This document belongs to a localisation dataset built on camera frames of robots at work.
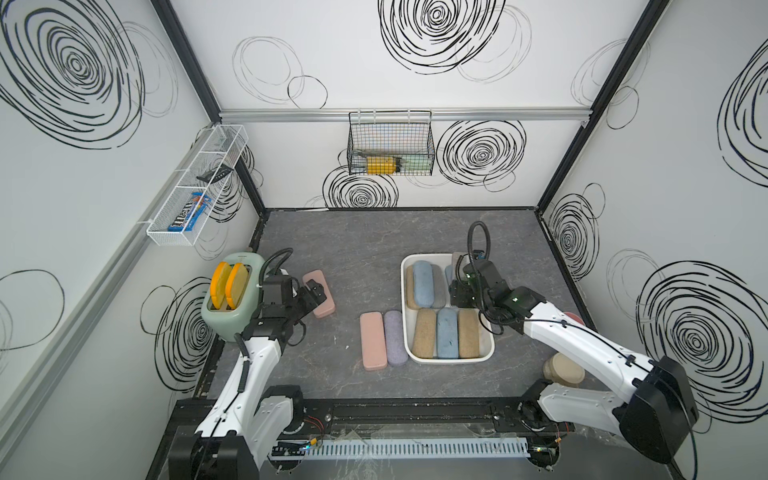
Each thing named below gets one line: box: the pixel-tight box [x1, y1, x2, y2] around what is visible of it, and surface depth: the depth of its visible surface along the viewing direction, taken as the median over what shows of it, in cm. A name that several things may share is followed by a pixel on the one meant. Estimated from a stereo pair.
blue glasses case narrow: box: [414, 260, 435, 308], surface depth 93 cm
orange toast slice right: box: [225, 263, 249, 310], surface depth 76 cm
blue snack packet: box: [168, 192, 213, 232], surface depth 71 cm
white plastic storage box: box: [400, 253, 495, 365], surface depth 84 cm
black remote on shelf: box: [196, 163, 234, 185], surface depth 82 cm
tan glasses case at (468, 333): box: [458, 309, 480, 358], surface depth 85 cm
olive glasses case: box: [411, 308, 436, 359], surface depth 86 cm
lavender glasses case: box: [384, 310, 409, 366], surface depth 84 cm
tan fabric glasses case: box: [406, 265, 419, 310], surface depth 94 cm
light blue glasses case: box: [436, 307, 459, 359], surface depth 86 cm
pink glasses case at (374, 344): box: [360, 312, 388, 371], surface depth 85 cm
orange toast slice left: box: [210, 261, 232, 310], surface depth 75 cm
